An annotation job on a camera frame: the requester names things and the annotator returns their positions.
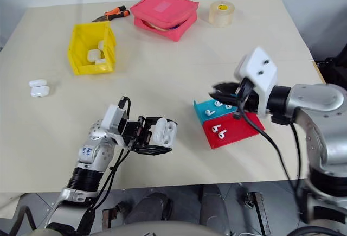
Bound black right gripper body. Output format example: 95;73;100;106
236;82;262;113

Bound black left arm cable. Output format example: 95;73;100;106
75;95;132;236

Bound blue plastic tray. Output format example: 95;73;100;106
192;99;240;126

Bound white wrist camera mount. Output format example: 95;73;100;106
234;47;279;118
101;105;128;148

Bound pink fabric zip pouch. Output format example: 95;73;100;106
130;0;200;42

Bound beige tape roll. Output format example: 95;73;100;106
209;0;236;28

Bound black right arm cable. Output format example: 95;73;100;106
233;77;309;222

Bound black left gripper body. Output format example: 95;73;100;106
121;116;153;150

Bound black equipment beside table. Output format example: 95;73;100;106
315;48;347;92

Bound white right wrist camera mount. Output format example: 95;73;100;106
234;47;279;118

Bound orange black handled pliers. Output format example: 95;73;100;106
91;5;131;23

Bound dark rounded shape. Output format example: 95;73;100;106
126;192;174;225
200;184;232;226

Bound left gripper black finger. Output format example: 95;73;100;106
132;144;174;156
142;116;179;132

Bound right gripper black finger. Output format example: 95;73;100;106
208;91;240;106
212;82;241;93

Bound red plastic tray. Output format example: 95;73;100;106
202;112;266;150

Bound yellow plastic bin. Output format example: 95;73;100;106
67;21;118;76

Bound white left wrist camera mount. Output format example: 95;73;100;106
101;105;128;148

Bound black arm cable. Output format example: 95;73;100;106
75;95;132;236
233;77;309;222

